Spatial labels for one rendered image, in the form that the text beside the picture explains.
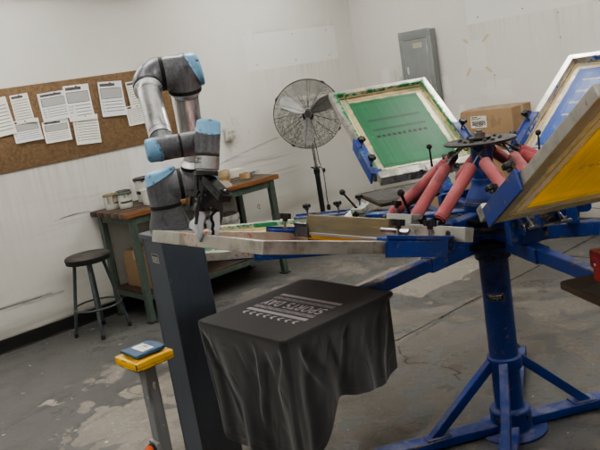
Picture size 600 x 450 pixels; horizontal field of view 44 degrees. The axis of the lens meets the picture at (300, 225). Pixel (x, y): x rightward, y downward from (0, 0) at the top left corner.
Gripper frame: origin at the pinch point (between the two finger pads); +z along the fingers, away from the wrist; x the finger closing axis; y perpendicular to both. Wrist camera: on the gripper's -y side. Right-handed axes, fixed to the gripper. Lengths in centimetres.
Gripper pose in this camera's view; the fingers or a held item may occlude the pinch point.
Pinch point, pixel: (207, 237)
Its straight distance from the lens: 226.1
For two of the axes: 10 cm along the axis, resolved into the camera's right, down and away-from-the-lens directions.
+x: -7.5, -0.2, -6.6
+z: -0.4, 10.0, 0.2
